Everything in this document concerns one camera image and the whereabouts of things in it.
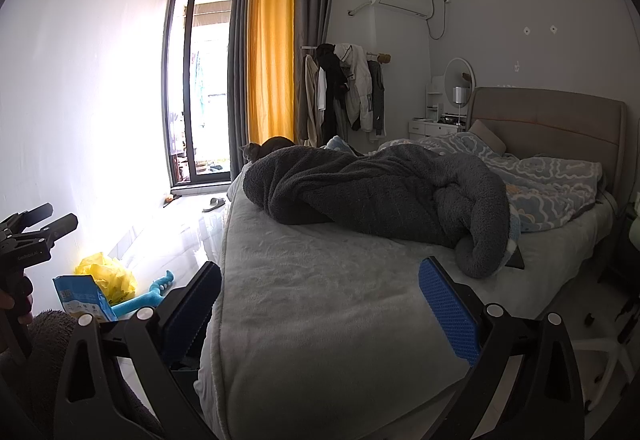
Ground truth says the yellow curtain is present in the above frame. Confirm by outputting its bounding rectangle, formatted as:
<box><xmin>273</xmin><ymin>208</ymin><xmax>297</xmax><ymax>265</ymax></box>
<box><xmin>247</xmin><ymin>0</ymin><xmax>296</xmax><ymax>147</ymax></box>

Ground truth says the white desktop shelf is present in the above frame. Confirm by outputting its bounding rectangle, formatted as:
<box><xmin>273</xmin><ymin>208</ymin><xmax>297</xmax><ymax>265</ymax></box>
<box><xmin>426</xmin><ymin>74</ymin><xmax>446</xmax><ymax>119</ymax></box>

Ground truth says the white clothes rack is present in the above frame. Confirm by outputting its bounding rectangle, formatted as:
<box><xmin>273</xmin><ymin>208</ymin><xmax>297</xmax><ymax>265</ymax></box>
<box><xmin>300</xmin><ymin>44</ymin><xmax>391</xmax><ymax>143</ymax></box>

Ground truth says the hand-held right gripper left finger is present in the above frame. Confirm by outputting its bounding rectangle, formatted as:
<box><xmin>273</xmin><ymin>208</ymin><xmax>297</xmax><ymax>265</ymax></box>
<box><xmin>52</xmin><ymin>261</ymin><xmax>223</xmax><ymax>440</ymax></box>

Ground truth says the white jacket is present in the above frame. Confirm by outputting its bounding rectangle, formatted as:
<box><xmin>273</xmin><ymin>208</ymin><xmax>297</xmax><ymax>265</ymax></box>
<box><xmin>334</xmin><ymin>44</ymin><xmax>374</xmax><ymax>133</ymax></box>

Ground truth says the white dresser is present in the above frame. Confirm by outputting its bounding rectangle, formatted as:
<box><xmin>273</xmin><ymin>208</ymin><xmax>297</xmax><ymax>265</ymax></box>
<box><xmin>409</xmin><ymin>117</ymin><xmax>469</xmax><ymax>141</ymax></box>

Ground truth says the white chair base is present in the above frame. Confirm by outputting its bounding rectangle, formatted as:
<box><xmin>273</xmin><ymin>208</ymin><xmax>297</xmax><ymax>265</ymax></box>
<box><xmin>570</xmin><ymin>334</ymin><xmax>640</xmax><ymax>417</ymax></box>

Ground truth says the grey cat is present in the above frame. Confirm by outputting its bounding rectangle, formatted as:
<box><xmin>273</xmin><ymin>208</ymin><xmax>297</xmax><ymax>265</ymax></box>
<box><xmin>241</xmin><ymin>136</ymin><xmax>296</xmax><ymax>163</ymax></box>

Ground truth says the grey garment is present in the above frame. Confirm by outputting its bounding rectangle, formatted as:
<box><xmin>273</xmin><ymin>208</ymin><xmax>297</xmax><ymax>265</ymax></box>
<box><xmin>367</xmin><ymin>60</ymin><xmax>386</xmax><ymax>133</ymax></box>

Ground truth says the beige pillow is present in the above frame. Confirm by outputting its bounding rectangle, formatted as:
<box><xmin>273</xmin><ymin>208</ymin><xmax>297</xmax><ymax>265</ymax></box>
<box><xmin>467</xmin><ymin>120</ymin><xmax>507</xmax><ymax>156</ymax></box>

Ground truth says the white table lamp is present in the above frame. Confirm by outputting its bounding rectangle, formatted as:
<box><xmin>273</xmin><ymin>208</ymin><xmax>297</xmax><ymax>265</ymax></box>
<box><xmin>452</xmin><ymin>86</ymin><xmax>470</xmax><ymax>126</ymax></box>

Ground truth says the blue paper bag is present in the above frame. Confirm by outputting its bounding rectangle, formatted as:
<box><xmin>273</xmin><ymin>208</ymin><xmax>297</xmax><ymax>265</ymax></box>
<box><xmin>52</xmin><ymin>274</ymin><xmax>119</xmax><ymax>323</ymax></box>

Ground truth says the bed with beige headboard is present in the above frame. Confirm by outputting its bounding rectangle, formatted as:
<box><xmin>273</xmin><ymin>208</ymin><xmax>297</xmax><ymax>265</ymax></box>
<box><xmin>192</xmin><ymin>87</ymin><xmax>629</xmax><ymax>440</ymax></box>

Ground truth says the yellow plastic bag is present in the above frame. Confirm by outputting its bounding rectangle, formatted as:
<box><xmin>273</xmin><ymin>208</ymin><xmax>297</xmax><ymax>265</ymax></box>
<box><xmin>75</xmin><ymin>252</ymin><xmax>139</xmax><ymax>306</ymax></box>

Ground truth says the dark trash bin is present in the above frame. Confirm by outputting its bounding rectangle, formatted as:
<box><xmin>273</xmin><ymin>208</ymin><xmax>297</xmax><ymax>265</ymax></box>
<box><xmin>170</xmin><ymin>335</ymin><xmax>211</xmax><ymax>374</ymax></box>

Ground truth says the balcony glass door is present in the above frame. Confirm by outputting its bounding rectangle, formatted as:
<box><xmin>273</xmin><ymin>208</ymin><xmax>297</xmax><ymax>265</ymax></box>
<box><xmin>164</xmin><ymin>0</ymin><xmax>236</xmax><ymax>186</ymax></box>

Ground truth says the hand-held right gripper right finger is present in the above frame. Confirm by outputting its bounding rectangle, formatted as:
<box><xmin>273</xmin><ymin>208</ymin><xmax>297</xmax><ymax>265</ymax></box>
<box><xmin>415</xmin><ymin>256</ymin><xmax>586</xmax><ymax>440</ymax></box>

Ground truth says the grey fleece blanket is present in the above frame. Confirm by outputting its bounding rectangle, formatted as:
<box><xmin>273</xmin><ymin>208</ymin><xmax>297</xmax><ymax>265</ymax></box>
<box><xmin>243</xmin><ymin>143</ymin><xmax>511</xmax><ymax>279</ymax></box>

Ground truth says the blue plastic toy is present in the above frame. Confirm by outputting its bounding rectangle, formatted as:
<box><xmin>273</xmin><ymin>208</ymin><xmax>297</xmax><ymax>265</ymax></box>
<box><xmin>110</xmin><ymin>270</ymin><xmax>175</xmax><ymax>316</ymax></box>

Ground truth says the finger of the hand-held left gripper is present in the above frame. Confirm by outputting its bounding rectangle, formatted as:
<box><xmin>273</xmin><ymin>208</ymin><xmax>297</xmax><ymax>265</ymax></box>
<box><xmin>9</xmin><ymin>214</ymin><xmax>80</xmax><ymax>247</ymax></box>
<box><xmin>0</xmin><ymin>202</ymin><xmax>55</xmax><ymax>234</ymax></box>

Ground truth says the blue cloud patterned duvet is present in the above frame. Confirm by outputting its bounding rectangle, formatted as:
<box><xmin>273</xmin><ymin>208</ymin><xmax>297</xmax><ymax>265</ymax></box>
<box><xmin>325</xmin><ymin>132</ymin><xmax>604</xmax><ymax>233</ymax></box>

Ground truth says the person's left hand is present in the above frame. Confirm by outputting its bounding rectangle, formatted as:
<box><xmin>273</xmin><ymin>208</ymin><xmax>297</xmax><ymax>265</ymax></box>
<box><xmin>0</xmin><ymin>287</ymin><xmax>35</xmax><ymax>355</ymax></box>

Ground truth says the beige coat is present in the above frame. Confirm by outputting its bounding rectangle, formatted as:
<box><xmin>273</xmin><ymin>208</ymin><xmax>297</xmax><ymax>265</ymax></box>
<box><xmin>300</xmin><ymin>54</ymin><xmax>321</xmax><ymax>146</ymax></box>

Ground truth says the air conditioner cable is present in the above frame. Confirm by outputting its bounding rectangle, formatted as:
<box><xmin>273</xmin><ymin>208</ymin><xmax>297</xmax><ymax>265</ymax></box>
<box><xmin>426</xmin><ymin>0</ymin><xmax>451</xmax><ymax>41</ymax></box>

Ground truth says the white shirt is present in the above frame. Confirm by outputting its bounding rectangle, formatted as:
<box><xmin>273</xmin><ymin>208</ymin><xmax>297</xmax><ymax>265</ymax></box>
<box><xmin>316</xmin><ymin>67</ymin><xmax>329</xmax><ymax>111</ymax></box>

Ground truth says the black garment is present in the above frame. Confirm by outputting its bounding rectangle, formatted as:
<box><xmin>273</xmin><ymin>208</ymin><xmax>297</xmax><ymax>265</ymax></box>
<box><xmin>316</xmin><ymin>44</ymin><xmax>351</xmax><ymax>133</ymax></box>

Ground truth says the grey curtain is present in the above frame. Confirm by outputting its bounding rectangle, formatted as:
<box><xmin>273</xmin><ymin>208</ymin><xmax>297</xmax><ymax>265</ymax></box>
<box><xmin>227</xmin><ymin>0</ymin><xmax>256</xmax><ymax>183</ymax></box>
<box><xmin>292</xmin><ymin>0</ymin><xmax>339</xmax><ymax>147</ymax></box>

